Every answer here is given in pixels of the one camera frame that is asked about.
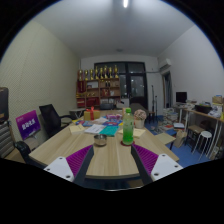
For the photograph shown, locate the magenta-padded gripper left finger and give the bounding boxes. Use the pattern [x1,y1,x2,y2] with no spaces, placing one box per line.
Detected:
[43,144,95,187]

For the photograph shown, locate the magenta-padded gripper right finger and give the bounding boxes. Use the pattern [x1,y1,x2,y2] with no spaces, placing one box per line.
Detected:
[130,143,184,186]

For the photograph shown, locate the green drink bottle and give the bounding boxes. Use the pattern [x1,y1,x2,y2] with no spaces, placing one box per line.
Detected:
[122,107,135,146]

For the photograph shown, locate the small light wooden table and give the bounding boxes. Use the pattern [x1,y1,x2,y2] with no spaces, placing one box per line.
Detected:
[154,132,177,151]

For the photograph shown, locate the pale yellow book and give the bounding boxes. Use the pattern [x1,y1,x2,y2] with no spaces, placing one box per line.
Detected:
[69,123,86,135]

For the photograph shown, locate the pale yellow flat booklet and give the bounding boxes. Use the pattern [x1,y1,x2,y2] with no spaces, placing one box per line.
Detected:
[117,128,147,139]

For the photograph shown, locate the flat round red coaster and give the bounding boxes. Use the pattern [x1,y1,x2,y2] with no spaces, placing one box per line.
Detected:
[120,139,136,147]

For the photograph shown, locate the small steel cup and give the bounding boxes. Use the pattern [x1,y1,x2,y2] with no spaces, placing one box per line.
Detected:
[93,134,108,147]

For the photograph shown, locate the brown wooden stool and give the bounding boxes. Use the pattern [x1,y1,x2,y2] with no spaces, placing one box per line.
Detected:
[187,124,205,146]

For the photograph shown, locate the black office chair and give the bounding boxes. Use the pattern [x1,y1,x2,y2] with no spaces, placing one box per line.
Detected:
[38,103,73,138]

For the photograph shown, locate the pile of books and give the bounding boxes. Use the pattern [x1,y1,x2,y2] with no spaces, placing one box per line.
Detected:
[162,107,179,129]

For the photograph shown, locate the white booklet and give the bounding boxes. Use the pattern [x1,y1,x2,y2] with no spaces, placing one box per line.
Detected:
[84,123,106,135]

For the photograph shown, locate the purple sign board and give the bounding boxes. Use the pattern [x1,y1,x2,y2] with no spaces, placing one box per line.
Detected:
[15,109,42,141]

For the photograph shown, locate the white round stool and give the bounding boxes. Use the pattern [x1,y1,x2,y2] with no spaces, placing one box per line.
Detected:
[196,130,213,158]

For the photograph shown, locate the pink flowers in white pot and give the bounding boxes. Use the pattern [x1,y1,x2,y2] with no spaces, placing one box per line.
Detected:
[133,109,148,130]

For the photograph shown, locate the small round table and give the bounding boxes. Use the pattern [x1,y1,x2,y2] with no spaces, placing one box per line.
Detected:
[68,107,87,119]

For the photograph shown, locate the chair with striped cushion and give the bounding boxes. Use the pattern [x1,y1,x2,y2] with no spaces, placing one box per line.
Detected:
[0,120,46,169]

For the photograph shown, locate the yellow gift box red ribbon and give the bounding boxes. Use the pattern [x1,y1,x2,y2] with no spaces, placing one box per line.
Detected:
[83,106,101,121]

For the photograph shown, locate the teal book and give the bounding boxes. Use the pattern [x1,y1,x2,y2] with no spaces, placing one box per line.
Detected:
[99,125,120,137]

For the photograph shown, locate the black microphone stand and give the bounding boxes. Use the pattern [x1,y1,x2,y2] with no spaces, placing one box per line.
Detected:
[150,84,158,121]

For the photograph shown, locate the grey chair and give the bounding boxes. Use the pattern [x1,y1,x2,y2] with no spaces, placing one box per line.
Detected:
[129,102,148,116]

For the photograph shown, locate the blue colourful magazine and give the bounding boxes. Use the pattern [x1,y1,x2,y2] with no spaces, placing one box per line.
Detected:
[102,119,124,127]

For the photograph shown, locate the long wooden side desk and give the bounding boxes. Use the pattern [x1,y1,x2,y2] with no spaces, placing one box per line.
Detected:
[173,103,224,158]

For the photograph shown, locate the black box on desk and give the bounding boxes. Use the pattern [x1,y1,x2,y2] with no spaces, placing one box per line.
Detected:
[195,104,213,114]

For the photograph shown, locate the pink box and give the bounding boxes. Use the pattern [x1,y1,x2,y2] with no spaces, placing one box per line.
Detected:
[105,113,123,121]

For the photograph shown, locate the black computer monitor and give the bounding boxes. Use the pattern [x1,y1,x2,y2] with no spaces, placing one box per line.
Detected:
[175,91,188,104]

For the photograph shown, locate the wooden shelf unit with trophies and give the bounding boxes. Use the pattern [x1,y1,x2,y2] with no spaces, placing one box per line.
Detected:
[75,64,122,109]

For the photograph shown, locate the black framed glass door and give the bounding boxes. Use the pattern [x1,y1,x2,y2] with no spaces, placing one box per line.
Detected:
[94,61,149,109]

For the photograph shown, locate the white air conditioner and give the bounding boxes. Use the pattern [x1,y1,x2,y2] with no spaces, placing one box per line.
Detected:
[158,58,173,72]

